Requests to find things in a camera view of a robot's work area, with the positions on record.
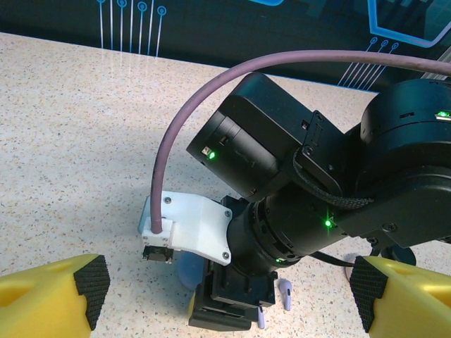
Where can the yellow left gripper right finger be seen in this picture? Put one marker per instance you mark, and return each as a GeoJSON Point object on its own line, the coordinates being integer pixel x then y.
{"type": "Point", "coordinates": [412, 303]}

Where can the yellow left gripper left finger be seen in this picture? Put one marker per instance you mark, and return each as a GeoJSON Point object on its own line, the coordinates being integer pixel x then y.
{"type": "Point", "coordinates": [38, 303]}

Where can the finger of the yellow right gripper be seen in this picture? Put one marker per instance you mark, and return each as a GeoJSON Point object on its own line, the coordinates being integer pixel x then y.
{"type": "Point", "coordinates": [192, 304]}

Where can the black earbud charging case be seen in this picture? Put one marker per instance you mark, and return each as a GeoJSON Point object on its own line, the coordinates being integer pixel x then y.
{"type": "Point", "coordinates": [400, 255]}

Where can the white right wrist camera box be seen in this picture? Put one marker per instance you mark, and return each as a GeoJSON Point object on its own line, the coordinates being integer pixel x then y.
{"type": "Point", "coordinates": [190, 218]}

